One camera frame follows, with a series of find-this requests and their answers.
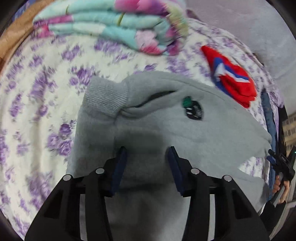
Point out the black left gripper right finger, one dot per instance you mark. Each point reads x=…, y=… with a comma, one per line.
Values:
x=235, y=218

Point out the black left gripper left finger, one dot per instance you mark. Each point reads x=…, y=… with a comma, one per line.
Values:
x=59, y=216

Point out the grey fleece pants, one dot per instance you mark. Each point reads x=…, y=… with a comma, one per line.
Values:
x=146, y=113

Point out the person's right hand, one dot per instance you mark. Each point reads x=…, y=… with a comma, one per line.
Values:
x=281, y=185

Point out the red blue white folded garment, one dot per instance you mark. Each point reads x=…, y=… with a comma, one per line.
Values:
x=232, y=79

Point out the white purple floral bedsheet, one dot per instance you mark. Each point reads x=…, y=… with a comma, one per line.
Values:
x=42, y=88

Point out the folded turquoise pink floral blanket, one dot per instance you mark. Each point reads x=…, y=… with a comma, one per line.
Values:
x=151, y=27

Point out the blue bed frame edge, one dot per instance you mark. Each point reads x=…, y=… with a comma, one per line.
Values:
x=271, y=128

